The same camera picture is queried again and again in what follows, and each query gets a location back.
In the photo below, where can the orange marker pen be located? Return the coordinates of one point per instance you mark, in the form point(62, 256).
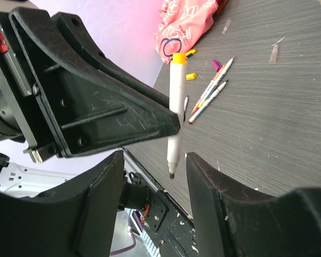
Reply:
point(206, 90)

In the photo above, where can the orange tipped white pen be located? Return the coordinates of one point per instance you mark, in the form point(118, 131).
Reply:
point(219, 78)

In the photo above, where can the red patterned cloth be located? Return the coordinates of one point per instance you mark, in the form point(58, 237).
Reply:
point(182, 23)

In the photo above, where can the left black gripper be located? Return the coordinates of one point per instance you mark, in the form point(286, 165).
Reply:
point(87, 111)

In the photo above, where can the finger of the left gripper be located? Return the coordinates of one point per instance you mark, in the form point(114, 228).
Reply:
point(76, 35)

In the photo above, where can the clear pen cap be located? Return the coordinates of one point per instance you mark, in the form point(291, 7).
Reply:
point(274, 54)
point(227, 25)

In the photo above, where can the purple capped white pen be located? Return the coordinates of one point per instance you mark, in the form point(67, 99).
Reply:
point(185, 106)

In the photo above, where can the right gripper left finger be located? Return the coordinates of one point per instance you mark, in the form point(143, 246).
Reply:
point(75, 218)

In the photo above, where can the yellow pen cap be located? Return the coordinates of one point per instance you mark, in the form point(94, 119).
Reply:
point(191, 76)

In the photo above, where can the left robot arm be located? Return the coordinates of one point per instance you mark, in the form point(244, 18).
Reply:
point(64, 98)

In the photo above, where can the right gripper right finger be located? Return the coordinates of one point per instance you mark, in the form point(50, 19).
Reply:
point(232, 219)

